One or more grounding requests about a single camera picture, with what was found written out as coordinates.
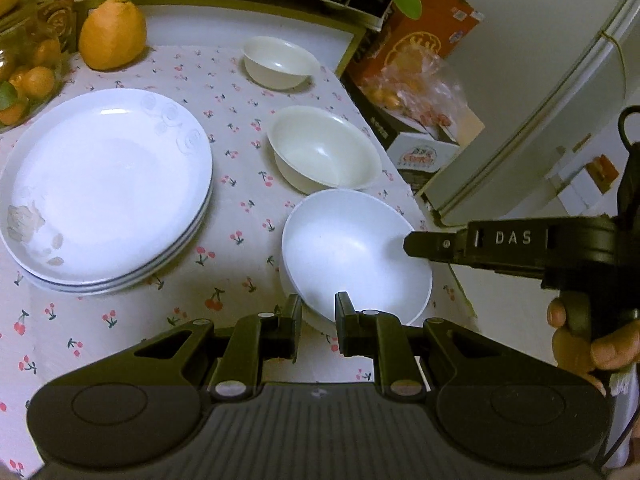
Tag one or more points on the small blue patterned plate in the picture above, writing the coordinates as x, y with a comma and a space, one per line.
100, 285

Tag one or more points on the cream bowl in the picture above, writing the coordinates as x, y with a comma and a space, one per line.
325, 155
280, 67

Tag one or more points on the person's right hand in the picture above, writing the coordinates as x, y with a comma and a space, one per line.
600, 355

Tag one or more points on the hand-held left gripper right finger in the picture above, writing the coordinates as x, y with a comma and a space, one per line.
345, 330

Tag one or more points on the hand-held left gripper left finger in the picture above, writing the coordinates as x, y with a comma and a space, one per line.
290, 330

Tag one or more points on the white refrigerator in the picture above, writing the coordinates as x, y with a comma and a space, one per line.
550, 110

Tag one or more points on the cherry print tablecloth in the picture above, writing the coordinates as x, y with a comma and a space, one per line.
240, 125

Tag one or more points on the glass jar of kumquats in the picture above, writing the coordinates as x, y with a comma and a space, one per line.
30, 85

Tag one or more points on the clear plastic bag of oranges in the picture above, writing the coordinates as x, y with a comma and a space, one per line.
415, 90

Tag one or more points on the white plate with grey flowers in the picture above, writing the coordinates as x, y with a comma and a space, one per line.
100, 180

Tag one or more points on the orange printed cardboard box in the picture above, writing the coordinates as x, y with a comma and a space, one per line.
425, 25

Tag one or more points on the white cardboard box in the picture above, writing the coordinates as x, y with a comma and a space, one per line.
425, 157

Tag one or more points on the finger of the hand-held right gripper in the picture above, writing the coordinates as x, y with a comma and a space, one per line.
435, 245

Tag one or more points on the white bowl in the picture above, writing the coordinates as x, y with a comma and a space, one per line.
350, 250

